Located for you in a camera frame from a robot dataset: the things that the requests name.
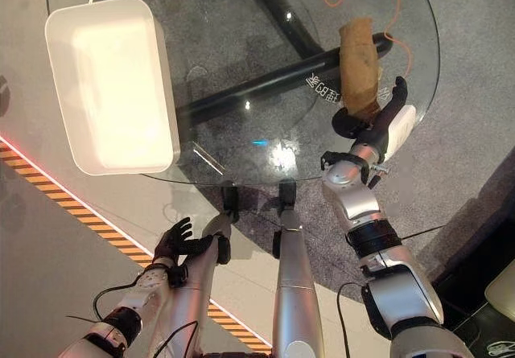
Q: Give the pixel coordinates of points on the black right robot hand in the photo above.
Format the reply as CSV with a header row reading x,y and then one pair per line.
x,y
386,122

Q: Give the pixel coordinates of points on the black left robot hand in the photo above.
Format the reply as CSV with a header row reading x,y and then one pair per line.
x,y
179,242

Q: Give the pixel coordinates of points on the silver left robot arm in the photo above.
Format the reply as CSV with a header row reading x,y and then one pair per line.
x,y
128,309

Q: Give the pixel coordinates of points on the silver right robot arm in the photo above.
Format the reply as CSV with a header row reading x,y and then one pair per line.
x,y
382,261

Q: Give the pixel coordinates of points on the white plastic basket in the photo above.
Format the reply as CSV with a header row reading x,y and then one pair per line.
x,y
110,86

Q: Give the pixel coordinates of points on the silver left robot leg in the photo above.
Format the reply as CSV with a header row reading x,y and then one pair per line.
x,y
193,285

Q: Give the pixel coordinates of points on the silver robot leg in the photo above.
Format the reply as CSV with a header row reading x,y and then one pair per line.
x,y
293,277
193,285

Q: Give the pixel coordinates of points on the grey carpet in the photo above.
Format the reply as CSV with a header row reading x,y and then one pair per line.
x,y
450,92

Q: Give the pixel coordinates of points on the yellow black hazard tape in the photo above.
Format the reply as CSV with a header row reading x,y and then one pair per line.
x,y
100,229

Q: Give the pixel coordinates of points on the silver right robot leg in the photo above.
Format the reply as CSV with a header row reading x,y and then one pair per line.
x,y
293,277

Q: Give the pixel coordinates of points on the black table base tube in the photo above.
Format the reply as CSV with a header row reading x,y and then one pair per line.
x,y
277,48

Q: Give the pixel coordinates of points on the round glass table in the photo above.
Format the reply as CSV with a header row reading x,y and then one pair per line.
x,y
249,72

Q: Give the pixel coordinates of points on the white chair seat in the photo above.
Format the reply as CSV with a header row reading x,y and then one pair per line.
x,y
502,291

